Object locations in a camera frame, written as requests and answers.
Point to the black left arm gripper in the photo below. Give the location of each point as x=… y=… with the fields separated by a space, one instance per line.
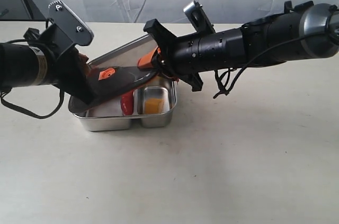
x=70 y=71

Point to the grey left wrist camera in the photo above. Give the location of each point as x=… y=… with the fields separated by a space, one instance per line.
x=66 y=30

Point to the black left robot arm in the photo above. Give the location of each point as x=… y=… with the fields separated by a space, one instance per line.
x=48 y=58

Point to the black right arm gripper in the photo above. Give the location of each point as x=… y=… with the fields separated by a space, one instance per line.
x=184 y=57

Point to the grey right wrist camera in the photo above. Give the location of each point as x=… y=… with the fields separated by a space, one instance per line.
x=198 y=18

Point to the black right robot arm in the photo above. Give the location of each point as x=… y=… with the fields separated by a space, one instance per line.
x=302 y=32

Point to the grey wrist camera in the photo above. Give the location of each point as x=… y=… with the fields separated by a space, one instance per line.
x=198 y=18
x=66 y=30

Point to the dark vertical pole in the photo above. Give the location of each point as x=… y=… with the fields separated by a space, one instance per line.
x=34 y=14

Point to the stainless steel lunch box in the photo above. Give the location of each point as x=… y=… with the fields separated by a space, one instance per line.
x=108 y=116

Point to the dark transparent lunch box lid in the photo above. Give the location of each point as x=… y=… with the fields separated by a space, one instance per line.
x=117 y=72

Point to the red toy sausage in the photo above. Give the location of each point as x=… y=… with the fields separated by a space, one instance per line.
x=126 y=103

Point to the yellow toy cheese wedge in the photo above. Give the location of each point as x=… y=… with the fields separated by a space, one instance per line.
x=153 y=106

